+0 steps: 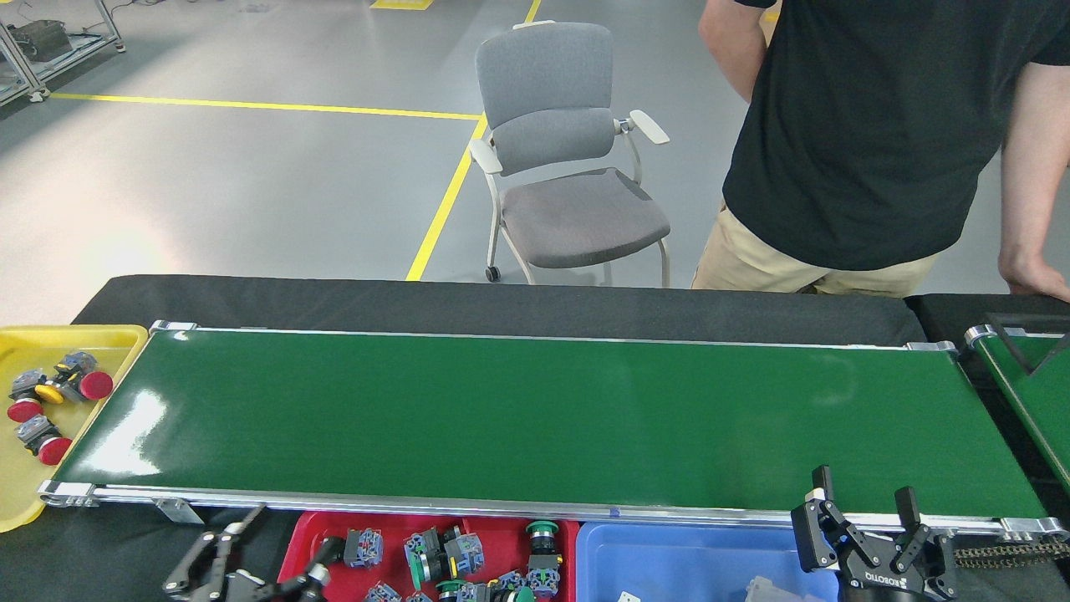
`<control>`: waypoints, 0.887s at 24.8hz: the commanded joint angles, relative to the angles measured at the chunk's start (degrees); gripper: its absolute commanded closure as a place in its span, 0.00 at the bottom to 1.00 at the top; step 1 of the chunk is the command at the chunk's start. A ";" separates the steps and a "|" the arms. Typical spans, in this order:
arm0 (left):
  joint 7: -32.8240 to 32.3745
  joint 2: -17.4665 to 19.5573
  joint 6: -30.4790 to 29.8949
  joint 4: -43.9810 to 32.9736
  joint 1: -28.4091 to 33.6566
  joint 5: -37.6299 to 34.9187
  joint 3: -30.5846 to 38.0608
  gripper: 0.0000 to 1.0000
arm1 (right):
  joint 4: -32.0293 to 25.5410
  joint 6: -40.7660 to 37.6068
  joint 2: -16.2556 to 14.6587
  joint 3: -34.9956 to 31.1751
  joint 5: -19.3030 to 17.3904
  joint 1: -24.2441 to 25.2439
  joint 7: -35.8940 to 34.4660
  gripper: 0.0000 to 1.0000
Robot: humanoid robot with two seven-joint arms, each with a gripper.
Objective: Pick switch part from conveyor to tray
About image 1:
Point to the person's left hand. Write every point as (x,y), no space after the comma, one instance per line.
(1036,280)

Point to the short green conveyor belt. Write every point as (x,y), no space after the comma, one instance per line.
(1036,410)

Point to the person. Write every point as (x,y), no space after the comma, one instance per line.
(869,125)

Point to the person's left forearm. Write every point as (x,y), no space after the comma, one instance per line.
(1032,167)

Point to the grey office chair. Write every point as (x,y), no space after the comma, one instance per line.
(543,75)

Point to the red push button switch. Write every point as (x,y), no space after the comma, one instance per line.
(96,385)
(54,451)
(464,552)
(25,410)
(365,548)

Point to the green push button switch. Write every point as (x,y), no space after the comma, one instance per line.
(383,594)
(542,528)
(422,552)
(451,587)
(506,583)

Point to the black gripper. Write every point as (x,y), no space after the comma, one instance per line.
(886,581)
(247,589)

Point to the blue plastic tray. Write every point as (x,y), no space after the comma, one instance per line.
(694,568)

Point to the black equipment case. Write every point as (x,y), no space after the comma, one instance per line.
(40,40)

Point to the black guide frame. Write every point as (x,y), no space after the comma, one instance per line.
(1009,344)

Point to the yellow plastic tray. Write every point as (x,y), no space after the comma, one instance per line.
(25,485)

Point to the long green conveyor belt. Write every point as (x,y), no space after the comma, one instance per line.
(543,418)

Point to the red plastic tray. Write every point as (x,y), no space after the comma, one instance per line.
(501,535)

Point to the metal rack frame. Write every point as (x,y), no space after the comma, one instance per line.
(88,42)

